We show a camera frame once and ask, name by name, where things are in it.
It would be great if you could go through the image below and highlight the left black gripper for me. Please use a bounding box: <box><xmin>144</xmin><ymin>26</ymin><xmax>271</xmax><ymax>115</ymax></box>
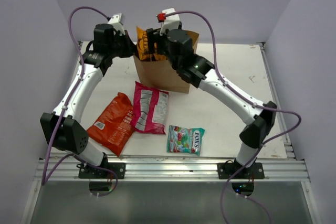
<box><xmin>108</xmin><ymin>30</ymin><xmax>139</xmax><ymax>58</ymax></box>

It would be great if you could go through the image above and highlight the yellow honey chips bag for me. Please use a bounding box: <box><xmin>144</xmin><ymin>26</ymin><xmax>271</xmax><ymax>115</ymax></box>
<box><xmin>136</xmin><ymin>26</ymin><xmax>167</xmax><ymax>62</ymax></box>

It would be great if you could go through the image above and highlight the brown paper bag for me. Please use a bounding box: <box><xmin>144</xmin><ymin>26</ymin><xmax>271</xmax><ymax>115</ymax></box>
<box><xmin>133</xmin><ymin>30</ymin><xmax>200</xmax><ymax>94</ymax></box>

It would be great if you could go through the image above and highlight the pink snack bag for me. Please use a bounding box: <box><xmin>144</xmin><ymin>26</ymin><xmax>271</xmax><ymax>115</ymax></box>
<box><xmin>131</xmin><ymin>82</ymin><xmax>169</xmax><ymax>135</ymax></box>

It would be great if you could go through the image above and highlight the orange red snack bag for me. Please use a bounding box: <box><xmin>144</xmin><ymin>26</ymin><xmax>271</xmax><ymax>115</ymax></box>
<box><xmin>87</xmin><ymin>92</ymin><xmax>134</xmax><ymax>156</ymax></box>

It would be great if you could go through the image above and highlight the green Fox's candy bag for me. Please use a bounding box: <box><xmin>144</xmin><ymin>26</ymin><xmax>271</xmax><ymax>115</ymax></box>
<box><xmin>166</xmin><ymin>125</ymin><xmax>205</xmax><ymax>156</ymax></box>

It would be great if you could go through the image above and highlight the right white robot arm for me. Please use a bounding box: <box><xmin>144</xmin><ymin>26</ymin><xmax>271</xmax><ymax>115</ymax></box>
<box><xmin>146</xmin><ymin>28</ymin><xmax>277</xmax><ymax>178</ymax></box>

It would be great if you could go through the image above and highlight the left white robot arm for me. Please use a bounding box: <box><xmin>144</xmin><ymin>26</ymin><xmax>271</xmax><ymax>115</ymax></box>
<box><xmin>40</xmin><ymin>22</ymin><xmax>136</xmax><ymax>178</ymax></box>

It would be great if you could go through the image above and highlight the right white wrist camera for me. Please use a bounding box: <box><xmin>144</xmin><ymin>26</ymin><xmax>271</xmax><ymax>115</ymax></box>
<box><xmin>157</xmin><ymin>8</ymin><xmax>182</xmax><ymax>36</ymax></box>

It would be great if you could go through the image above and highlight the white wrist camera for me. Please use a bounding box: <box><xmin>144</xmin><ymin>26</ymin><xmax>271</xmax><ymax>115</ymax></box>
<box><xmin>108</xmin><ymin>13</ymin><xmax>124</xmax><ymax>31</ymax></box>
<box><xmin>157</xmin><ymin>8</ymin><xmax>182</xmax><ymax>36</ymax></box>

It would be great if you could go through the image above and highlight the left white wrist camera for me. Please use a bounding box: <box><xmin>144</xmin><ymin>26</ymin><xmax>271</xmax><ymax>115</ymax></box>
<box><xmin>108</xmin><ymin>13</ymin><xmax>124</xmax><ymax>31</ymax></box>

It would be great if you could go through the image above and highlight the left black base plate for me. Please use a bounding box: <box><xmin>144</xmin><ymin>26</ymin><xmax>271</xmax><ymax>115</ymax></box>
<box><xmin>76</xmin><ymin>163</ymin><xmax>126</xmax><ymax>179</ymax></box>

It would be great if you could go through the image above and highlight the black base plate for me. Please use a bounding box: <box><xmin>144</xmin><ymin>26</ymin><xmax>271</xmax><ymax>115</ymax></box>
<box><xmin>76</xmin><ymin>163</ymin><xmax>126</xmax><ymax>179</ymax></box>
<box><xmin>217</xmin><ymin>161</ymin><xmax>265</xmax><ymax>179</ymax></box>

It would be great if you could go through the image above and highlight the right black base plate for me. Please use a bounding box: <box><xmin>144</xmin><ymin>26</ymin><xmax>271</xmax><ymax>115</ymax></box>
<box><xmin>217</xmin><ymin>161</ymin><xmax>265</xmax><ymax>179</ymax></box>

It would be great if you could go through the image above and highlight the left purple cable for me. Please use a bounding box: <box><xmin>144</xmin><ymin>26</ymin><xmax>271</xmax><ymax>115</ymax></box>
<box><xmin>41</xmin><ymin>6</ymin><xmax>118</xmax><ymax>197</ymax></box>

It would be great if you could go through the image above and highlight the purple cable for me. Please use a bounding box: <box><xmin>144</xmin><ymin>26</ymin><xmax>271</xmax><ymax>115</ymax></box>
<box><xmin>165</xmin><ymin>10</ymin><xmax>302</xmax><ymax>224</ymax></box>
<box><xmin>41</xmin><ymin>6</ymin><xmax>118</xmax><ymax>197</ymax></box>

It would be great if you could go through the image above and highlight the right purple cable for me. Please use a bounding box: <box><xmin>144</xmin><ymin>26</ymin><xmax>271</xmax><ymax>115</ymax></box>
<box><xmin>165</xmin><ymin>10</ymin><xmax>302</xmax><ymax>224</ymax></box>

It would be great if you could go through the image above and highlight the aluminium mounting rail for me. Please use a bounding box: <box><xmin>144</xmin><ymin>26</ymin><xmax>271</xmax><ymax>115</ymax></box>
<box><xmin>33</xmin><ymin>157</ymin><xmax>310</xmax><ymax>182</ymax></box>

